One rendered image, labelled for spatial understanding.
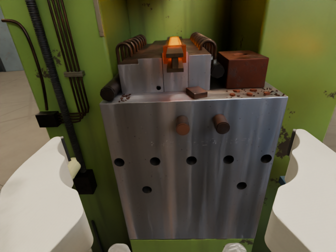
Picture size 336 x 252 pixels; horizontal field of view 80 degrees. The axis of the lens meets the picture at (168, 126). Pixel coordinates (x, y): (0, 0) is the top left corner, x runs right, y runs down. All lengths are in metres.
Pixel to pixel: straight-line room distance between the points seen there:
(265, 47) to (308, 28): 0.11
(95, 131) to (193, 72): 0.40
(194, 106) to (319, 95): 0.44
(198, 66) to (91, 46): 0.31
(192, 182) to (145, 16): 0.68
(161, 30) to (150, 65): 0.48
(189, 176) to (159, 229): 0.22
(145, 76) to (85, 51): 0.23
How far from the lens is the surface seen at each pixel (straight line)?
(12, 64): 7.37
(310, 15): 0.67
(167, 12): 0.92
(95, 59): 0.63
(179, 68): 0.35
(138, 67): 0.46
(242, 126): 0.46
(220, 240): 0.72
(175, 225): 0.65
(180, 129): 0.39
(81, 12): 0.63
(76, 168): 0.77
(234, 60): 0.47
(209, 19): 0.93
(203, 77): 0.46
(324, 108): 0.78
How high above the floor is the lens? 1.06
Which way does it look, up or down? 28 degrees down
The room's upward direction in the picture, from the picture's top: 3 degrees counter-clockwise
